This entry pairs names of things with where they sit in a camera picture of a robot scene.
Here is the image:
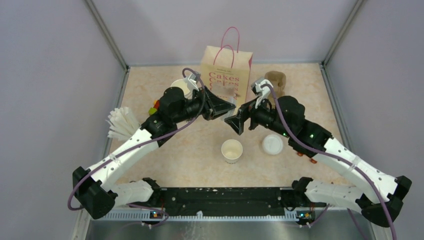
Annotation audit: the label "white paper coffee cup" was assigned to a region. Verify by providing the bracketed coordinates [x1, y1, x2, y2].
[221, 139, 244, 164]

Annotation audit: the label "cream Cakes paper bag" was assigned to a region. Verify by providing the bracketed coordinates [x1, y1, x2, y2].
[200, 26, 253, 107]

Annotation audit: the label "brown pulp cup carrier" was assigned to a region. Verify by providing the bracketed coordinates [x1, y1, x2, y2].
[264, 70, 287, 98]

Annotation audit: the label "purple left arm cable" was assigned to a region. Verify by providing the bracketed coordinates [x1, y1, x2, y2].
[67, 67, 207, 212]

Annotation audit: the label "stack of translucent lids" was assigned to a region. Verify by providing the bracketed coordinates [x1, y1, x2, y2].
[262, 134, 284, 155]

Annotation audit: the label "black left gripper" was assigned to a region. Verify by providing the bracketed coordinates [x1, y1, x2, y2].
[173, 85, 236, 124]

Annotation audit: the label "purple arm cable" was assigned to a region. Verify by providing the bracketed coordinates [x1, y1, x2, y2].
[260, 83, 398, 240]
[67, 67, 207, 212]

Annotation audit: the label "yellow toy car red wheels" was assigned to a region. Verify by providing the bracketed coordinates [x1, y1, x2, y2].
[296, 152, 318, 164]

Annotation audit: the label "bundle of white paper straws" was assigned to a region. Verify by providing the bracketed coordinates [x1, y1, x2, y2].
[106, 106, 141, 141]

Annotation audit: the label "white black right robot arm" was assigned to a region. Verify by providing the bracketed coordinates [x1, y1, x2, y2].
[225, 96, 412, 228]

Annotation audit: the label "red green toy block figure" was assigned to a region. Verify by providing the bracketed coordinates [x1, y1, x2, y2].
[148, 100, 160, 116]

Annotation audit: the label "grey slotted cable duct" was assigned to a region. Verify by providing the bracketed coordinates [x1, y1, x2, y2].
[98, 209, 299, 222]

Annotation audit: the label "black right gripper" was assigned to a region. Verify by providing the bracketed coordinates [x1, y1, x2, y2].
[224, 92, 292, 139]

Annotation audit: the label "stack of white paper cups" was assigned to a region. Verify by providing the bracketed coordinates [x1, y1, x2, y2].
[170, 78, 196, 99]

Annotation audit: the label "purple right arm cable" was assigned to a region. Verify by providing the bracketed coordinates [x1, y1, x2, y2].
[260, 83, 398, 240]

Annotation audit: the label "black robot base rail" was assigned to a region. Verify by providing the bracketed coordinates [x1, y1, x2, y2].
[134, 178, 325, 217]

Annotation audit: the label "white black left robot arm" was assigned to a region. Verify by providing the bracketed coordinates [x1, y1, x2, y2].
[72, 87, 236, 220]

